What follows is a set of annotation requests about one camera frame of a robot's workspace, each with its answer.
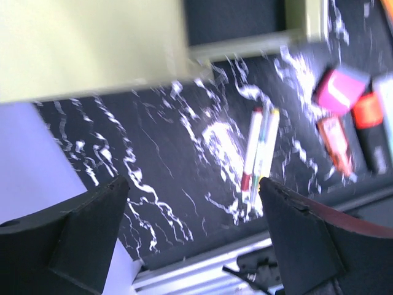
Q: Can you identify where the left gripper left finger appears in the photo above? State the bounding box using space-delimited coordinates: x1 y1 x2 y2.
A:
1 176 129 294

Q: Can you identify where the yellow-green drawer cabinet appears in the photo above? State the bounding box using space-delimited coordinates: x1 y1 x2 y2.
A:
1 1 329 103

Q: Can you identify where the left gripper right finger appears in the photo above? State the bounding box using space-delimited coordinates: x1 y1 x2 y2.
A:
258 177 393 295

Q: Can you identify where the aluminium frame rail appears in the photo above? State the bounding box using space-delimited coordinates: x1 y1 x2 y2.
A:
131 232 272 294

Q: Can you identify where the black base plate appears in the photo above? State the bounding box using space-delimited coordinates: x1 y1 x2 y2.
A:
220 184 393 295

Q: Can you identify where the pale green highlighter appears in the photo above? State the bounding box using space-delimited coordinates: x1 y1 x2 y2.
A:
372 72 392 146

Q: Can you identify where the orange correction tape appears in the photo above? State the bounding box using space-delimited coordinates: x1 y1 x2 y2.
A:
317 116 357 182

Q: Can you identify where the orange black highlighter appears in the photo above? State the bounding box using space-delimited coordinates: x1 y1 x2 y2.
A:
351 92 392 175

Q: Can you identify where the orange folder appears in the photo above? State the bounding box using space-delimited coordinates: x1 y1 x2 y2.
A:
381 0 393 20

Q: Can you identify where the green clear highlighter pen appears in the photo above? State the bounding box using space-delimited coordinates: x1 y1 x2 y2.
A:
250 106 270 207

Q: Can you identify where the yellow-capped white marker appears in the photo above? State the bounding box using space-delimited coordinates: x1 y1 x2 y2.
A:
255 108 280 202

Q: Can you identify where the pink eraser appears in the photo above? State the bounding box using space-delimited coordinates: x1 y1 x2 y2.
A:
314 64 371 116

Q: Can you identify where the red-capped white marker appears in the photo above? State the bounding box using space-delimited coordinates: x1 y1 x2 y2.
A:
240 106 263 192

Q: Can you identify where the black marble desk mat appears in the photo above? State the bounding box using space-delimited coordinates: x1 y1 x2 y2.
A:
36 1 392 269

